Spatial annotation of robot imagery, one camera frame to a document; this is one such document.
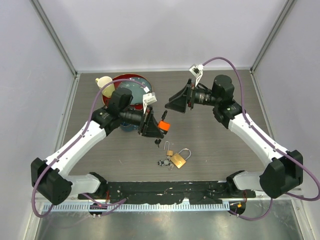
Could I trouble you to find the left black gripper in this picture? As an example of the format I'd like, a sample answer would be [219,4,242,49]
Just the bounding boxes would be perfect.
[119,105,164,138]

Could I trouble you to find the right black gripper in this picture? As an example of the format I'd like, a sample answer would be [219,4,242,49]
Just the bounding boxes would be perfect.
[165,78,220,114]

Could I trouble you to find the black-headed key bunch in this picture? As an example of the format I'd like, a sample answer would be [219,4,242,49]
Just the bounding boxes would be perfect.
[154,138,162,148]

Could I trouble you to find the orange black padlock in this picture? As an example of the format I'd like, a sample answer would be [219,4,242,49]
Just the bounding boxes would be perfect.
[157,110,171,135]

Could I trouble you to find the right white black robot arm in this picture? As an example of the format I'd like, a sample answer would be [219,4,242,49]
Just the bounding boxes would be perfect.
[165,74,303,199]

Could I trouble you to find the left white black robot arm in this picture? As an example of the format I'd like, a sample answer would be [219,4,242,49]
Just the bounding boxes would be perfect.
[30,88,164,206]

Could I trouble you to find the dark blue mug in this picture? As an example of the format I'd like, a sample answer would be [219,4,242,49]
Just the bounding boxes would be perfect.
[120,122,138,132]

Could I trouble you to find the small brass padlock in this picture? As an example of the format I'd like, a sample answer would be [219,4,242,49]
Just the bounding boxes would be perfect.
[163,141,174,157]

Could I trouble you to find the keys with grey charm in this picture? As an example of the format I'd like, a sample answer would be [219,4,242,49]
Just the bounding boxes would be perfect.
[157,159,174,170]

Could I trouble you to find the large brass padlock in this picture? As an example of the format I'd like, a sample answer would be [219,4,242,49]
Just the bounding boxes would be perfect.
[170,148,192,169]

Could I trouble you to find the blue-grey ceramic plate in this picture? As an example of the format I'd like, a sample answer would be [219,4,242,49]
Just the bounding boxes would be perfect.
[117,76,153,105]

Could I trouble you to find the red round tray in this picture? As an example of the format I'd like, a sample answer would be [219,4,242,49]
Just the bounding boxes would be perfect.
[112,73,153,110]

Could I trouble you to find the yellow ceramic mug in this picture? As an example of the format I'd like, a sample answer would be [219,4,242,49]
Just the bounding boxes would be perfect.
[95,76,115,98]

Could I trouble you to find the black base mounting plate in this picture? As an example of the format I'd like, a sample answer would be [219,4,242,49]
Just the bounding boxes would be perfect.
[77,180,257,204]

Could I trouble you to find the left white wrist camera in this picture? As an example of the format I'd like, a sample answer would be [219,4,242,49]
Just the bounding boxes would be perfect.
[142,92,157,114]

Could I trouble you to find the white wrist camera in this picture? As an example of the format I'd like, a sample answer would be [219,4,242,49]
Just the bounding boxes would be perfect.
[189,64,204,87]
[142,92,157,114]

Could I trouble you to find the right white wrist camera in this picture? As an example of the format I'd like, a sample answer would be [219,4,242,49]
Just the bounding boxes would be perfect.
[189,64,204,87]

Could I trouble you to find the white slotted cable duct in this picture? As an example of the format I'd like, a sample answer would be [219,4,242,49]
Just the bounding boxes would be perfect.
[51,200,230,212]

